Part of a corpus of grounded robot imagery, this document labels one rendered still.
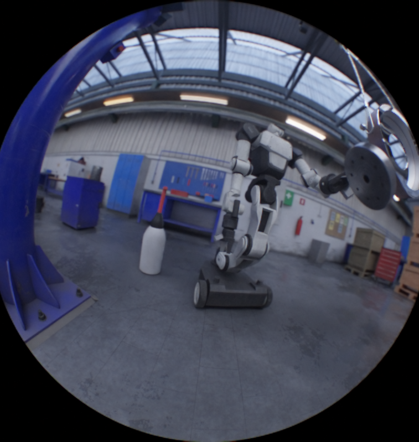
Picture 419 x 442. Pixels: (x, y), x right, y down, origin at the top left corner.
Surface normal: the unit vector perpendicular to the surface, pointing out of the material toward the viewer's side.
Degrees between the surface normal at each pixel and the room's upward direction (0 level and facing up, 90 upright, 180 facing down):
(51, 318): 0
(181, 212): 90
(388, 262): 90
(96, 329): 0
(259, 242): 83
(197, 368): 0
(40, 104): 90
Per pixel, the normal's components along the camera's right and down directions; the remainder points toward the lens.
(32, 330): 0.23, -0.97
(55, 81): 0.96, 0.24
